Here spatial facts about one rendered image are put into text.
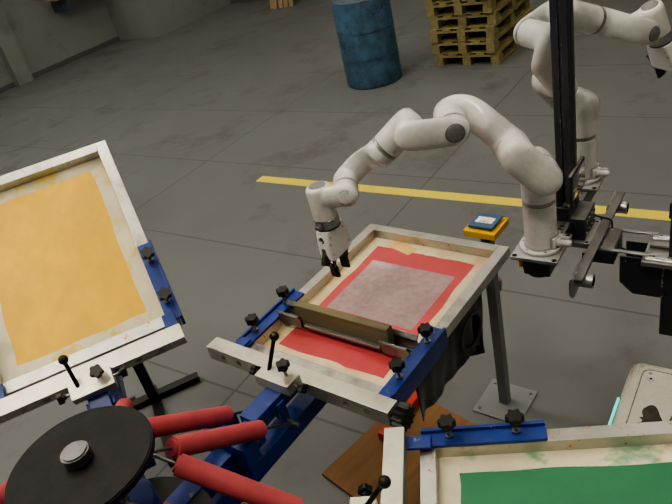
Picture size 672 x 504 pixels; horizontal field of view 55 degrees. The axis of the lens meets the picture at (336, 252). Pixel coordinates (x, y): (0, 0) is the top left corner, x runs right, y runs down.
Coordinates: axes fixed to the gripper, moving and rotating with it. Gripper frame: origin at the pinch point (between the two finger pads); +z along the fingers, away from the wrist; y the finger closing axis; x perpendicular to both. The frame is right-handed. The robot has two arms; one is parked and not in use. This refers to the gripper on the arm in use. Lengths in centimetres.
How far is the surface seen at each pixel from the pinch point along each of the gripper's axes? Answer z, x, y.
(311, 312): 13.5, 9.2, -9.0
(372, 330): 14.4, -14.3, -9.3
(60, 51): 82, 1035, 543
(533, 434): 20, -69, -25
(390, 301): 23.4, -4.6, 14.2
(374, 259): 23.3, 14.5, 34.6
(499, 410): 119, -13, 61
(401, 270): 23.6, 0.9, 31.3
